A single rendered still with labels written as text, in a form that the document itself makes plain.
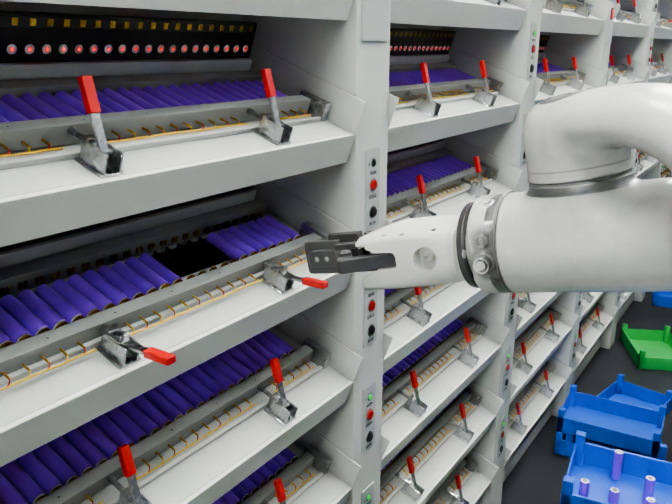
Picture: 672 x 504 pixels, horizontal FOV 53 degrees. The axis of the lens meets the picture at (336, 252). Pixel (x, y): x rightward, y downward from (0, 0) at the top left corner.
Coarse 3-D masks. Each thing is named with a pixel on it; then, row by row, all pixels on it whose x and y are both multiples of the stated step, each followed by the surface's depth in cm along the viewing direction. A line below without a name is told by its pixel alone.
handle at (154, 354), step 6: (126, 336) 70; (120, 342) 70; (126, 342) 71; (132, 342) 71; (126, 348) 70; (132, 348) 69; (138, 348) 69; (144, 348) 69; (150, 348) 69; (156, 348) 69; (144, 354) 68; (150, 354) 68; (156, 354) 67; (162, 354) 68; (168, 354) 68; (156, 360) 68; (162, 360) 67; (168, 360) 67; (174, 360) 67
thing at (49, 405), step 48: (240, 192) 105; (288, 192) 108; (48, 240) 79; (96, 240) 85; (192, 240) 97; (336, 288) 103; (144, 336) 76; (192, 336) 78; (240, 336) 86; (48, 384) 65; (96, 384) 67; (144, 384) 74; (0, 432) 59; (48, 432) 64
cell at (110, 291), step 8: (88, 272) 80; (96, 272) 80; (88, 280) 79; (96, 280) 79; (104, 280) 79; (96, 288) 78; (104, 288) 78; (112, 288) 78; (112, 296) 77; (120, 296) 77
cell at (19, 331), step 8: (0, 312) 69; (0, 320) 69; (8, 320) 69; (16, 320) 69; (0, 328) 68; (8, 328) 68; (16, 328) 68; (24, 328) 68; (8, 336) 68; (16, 336) 67
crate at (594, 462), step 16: (576, 432) 146; (576, 448) 146; (592, 448) 146; (608, 448) 145; (576, 464) 147; (592, 464) 147; (608, 464) 145; (624, 464) 144; (640, 464) 142; (656, 464) 141; (576, 480) 142; (592, 480) 142; (608, 480) 142; (624, 480) 142; (640, 480) 142; (656, 480) 142; (576, 496) 129; (592, 496) 137; (608, 496) 137; (624, 496) 137; (640, 496) 137; (656, 496) 137
